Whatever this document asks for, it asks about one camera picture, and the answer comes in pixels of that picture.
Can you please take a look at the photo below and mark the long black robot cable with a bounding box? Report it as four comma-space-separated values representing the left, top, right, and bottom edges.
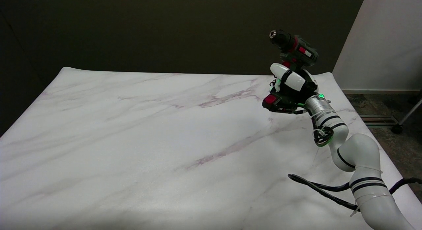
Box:
288, 174, 422, 211

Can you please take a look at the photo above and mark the black wrist cable bundle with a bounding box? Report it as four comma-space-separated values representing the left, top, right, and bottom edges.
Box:
313, 126, 334, 148

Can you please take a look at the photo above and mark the dark green cordless power screwdriver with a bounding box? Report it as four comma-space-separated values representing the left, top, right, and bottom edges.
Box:
262, 29, 319, 115

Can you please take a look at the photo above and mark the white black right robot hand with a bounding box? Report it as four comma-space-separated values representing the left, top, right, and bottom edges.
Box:
268, 62, 319, 107

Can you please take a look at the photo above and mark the grey leg with black caster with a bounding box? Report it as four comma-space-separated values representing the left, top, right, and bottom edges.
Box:
391, 98, 422, 135

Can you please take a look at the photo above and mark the metal floor vent grille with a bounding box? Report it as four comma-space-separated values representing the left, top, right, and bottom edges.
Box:
360, 115, 400, 126

